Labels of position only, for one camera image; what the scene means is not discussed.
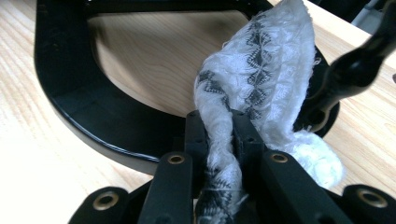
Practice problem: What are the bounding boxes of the white grey patterned cloth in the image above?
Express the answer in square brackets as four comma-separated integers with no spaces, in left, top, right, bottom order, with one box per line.
[193,0,345,224]

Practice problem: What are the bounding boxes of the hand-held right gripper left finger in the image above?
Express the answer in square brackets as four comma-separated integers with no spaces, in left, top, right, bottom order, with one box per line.
[173,108,209,200]

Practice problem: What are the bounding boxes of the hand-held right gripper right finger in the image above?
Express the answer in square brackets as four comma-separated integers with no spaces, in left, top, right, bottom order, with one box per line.
[233,111,269,194]

